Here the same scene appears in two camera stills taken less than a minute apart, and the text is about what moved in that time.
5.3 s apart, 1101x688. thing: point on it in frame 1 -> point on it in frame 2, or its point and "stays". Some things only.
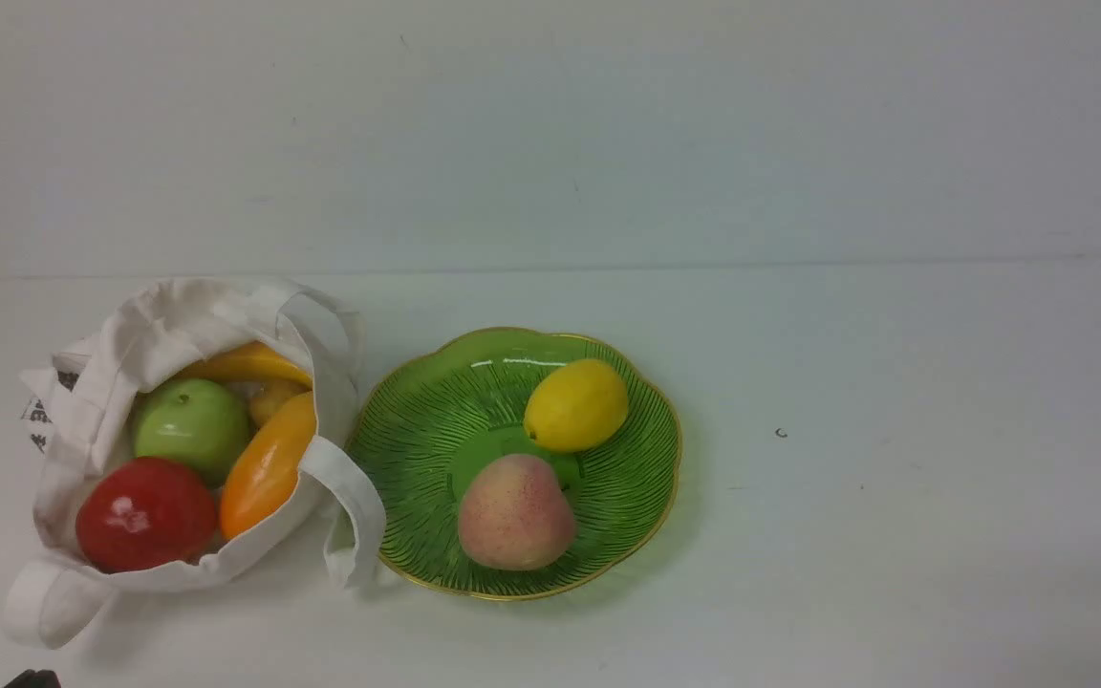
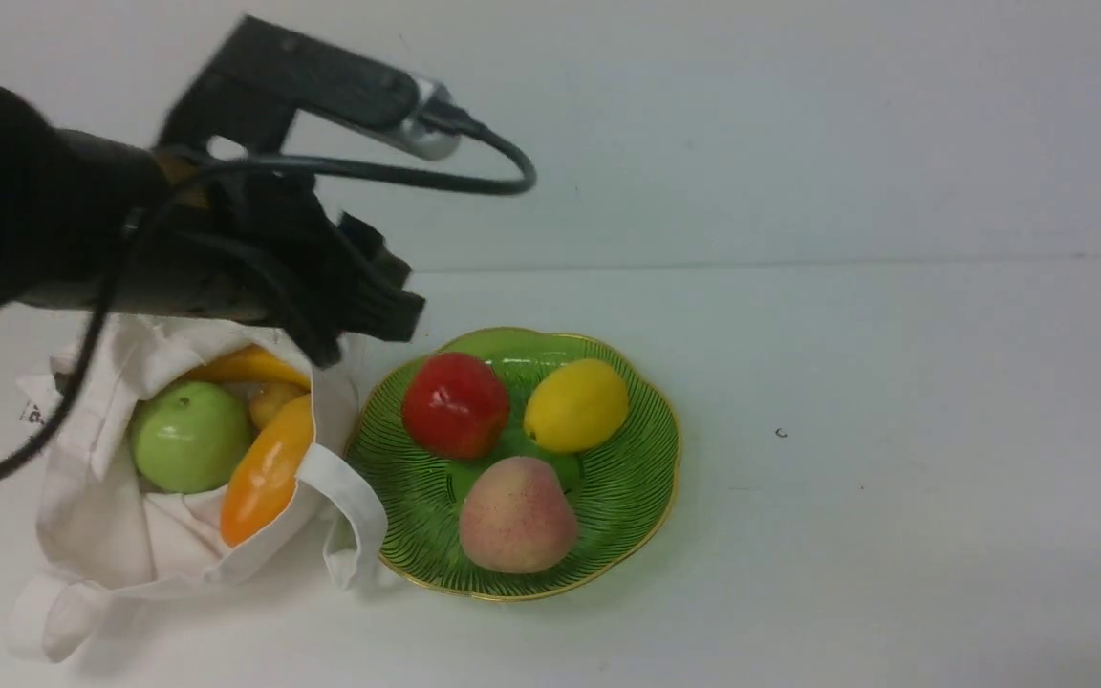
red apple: x=144 y=511 -> x=455 y=405
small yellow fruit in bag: x=269 y=396 stays
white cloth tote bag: x=81 y=409 stays
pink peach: x=516 y=515 stays
